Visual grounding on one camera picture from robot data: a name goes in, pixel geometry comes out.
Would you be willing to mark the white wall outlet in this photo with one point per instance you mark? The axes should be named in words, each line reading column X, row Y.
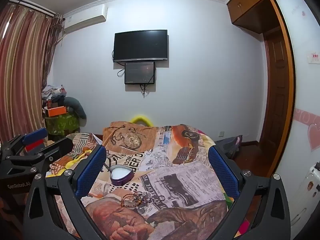
column 221, row 134

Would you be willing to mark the wooden overhead cabinet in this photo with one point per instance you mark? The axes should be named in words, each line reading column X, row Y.
column 252, row 2

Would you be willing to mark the orange box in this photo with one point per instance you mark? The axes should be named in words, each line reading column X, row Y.
column 57, row 111

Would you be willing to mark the black wall television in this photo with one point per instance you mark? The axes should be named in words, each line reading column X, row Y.
column 140, row 45

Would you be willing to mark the pile of clutter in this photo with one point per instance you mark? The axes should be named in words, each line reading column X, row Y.
column 53, row 95

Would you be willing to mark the white plastic appliance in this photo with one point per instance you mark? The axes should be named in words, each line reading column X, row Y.
column 306, row 192

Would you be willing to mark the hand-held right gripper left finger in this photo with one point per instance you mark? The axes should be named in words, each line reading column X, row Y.
column 91, row 170

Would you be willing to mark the red box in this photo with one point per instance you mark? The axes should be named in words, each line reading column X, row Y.
column 35, row 147

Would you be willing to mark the green patterned box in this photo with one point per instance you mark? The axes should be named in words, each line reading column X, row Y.
column 62, row 125

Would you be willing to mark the purple heart-shaped tin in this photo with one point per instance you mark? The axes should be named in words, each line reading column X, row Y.
column 120, row 176

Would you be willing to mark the white wardrobe door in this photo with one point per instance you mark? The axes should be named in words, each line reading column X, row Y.
column 306, row 100

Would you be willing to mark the dark backpack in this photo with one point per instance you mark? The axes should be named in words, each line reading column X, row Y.
column 231, row 146

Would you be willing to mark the striped red curtain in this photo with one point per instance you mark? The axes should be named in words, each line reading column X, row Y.
column 25, row 67

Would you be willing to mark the white wall label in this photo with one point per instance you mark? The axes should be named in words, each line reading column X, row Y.
column 314, row 57

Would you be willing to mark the white air conditioner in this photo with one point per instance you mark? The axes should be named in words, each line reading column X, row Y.
column 85, row 17

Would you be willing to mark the newspaper print blanket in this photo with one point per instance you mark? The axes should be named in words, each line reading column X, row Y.
column 170, row 170

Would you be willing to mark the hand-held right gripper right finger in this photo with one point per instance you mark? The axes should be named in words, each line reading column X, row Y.
column 222, row 170

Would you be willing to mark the small black wall monitor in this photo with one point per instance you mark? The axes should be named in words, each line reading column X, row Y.
column 140, row 73

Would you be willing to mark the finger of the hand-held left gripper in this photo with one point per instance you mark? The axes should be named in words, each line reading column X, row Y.
column 35, row 134
column 57, row 148

